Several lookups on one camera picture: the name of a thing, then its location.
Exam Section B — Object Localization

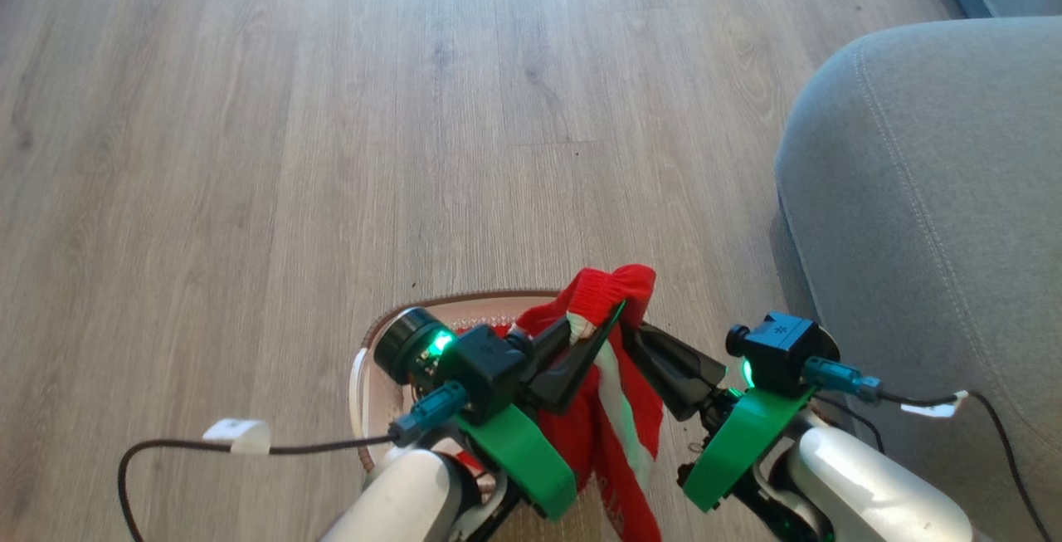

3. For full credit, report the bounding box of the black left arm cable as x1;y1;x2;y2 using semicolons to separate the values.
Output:
118;381;470;542

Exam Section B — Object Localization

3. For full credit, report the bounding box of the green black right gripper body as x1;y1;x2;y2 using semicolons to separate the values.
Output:
680;384;820;515

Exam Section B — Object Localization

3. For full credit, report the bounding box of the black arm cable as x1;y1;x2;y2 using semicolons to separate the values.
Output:
801;356;1055;542
118;381;470;542

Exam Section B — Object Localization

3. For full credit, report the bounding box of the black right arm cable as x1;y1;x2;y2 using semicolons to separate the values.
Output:
801;356;1055;542

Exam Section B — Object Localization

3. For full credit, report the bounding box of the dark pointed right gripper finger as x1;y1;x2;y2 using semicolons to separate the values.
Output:
637;322;729;389
621;326;716;424

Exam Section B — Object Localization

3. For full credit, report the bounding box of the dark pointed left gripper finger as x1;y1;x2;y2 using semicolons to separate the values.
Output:
521;316;575;373
529;300;627;412

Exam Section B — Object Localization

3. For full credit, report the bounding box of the white cable clip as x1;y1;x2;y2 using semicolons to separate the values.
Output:
899;389;970;419
202;417;273;455

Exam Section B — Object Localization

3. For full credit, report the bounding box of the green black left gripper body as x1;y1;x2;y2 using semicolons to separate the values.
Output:
455;403;579;523

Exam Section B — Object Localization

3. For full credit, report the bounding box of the red white clothing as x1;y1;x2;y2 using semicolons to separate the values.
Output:
504;263;667;542

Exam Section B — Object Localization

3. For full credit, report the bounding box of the grey fabric sofa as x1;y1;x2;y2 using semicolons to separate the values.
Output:
773;16;1062;542

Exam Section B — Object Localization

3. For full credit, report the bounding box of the cream brown-rimmed laundry basket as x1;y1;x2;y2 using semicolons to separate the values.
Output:
348;288;586;476

